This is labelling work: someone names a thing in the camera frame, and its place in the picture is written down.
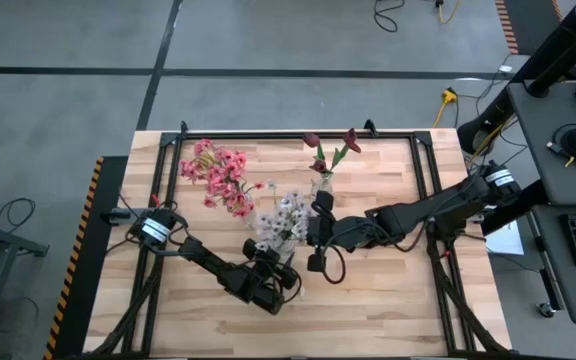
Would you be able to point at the black pole on desk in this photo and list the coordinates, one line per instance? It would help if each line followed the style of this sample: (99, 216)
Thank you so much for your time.
(553, 80)

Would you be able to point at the black caster wheel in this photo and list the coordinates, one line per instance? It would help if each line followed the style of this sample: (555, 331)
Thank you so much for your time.
(546, 310)

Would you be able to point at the diamond-cut cylindrical glass vase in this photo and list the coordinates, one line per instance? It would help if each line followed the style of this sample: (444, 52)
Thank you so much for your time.
(251, 219)

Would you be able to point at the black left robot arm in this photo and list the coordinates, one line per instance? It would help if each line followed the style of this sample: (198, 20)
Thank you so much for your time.
(193, 250)

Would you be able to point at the dark red artificial tulip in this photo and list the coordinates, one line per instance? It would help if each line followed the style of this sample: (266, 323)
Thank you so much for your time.
(352, 140)
(312, 140)
(319, 166)

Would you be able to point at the conical glass vase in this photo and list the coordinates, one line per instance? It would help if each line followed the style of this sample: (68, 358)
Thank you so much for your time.
(322, 187)

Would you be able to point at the white paper sheet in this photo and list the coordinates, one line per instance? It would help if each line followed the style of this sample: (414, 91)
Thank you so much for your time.
(508, 242)

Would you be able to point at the white power adapter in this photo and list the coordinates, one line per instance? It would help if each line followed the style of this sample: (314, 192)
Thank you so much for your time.
(506, 69)

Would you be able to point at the black metal table frame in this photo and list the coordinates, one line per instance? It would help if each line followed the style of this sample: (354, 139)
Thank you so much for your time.
(208, 135)

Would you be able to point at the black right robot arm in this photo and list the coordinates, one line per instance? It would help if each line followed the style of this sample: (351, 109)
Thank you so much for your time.
(428, 210)

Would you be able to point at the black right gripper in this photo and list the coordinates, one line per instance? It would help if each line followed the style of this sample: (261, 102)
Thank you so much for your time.
(343, 232)

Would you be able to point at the ribbed glass bottle vase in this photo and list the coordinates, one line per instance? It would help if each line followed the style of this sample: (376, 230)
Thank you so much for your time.
(285, 251)

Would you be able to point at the dark floor mat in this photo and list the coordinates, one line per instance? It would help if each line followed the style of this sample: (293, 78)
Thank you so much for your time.
(533, 20)

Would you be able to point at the black tower fan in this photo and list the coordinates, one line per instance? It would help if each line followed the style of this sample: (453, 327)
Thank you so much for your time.
(558, 45)

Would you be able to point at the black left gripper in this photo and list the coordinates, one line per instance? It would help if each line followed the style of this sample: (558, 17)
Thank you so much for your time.
(258, 290)

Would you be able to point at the grey desk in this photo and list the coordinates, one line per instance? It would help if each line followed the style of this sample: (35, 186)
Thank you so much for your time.
(558, 280)
(543, 115)

